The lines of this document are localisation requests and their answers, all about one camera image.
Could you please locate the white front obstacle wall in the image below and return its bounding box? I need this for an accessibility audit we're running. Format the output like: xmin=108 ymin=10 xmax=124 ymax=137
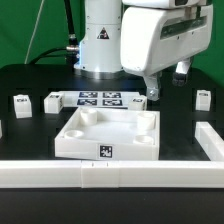
xmin=0 ymin=121 xmax=224 ymax=189

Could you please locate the white square tabletop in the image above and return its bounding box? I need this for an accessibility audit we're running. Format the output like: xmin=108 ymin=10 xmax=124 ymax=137
xmin=55 ymin=107 xmax=160 ymax=161

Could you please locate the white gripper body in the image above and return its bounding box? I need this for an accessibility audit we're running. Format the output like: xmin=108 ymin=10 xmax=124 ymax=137
xmin=120 ymin=5 xmax=213 ymax=76

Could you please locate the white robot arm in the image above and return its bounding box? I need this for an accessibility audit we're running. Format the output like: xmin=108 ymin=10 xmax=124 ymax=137
xmin=74 ymin=0 xmax=213 ymax=101

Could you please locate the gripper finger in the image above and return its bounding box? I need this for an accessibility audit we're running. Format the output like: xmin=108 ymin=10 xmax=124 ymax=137
xmin=172 ymin=59 xmax=191 ymax=87
xmin=144 ymin=74 xmax=160 ymax=101

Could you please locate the black cable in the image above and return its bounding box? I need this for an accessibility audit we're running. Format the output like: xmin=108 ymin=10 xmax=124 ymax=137
xmin=28 ymin=0 xmax=81 ymax=66

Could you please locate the white base tag plate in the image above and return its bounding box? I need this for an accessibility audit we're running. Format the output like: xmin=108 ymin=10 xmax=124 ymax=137
xmin=62 ymin=91 xmax=140 ymax=108

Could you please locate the white thin cable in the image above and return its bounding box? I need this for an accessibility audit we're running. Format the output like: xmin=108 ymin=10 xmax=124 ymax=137
xmin=24 ymin=0 xmax=46 ymax=65

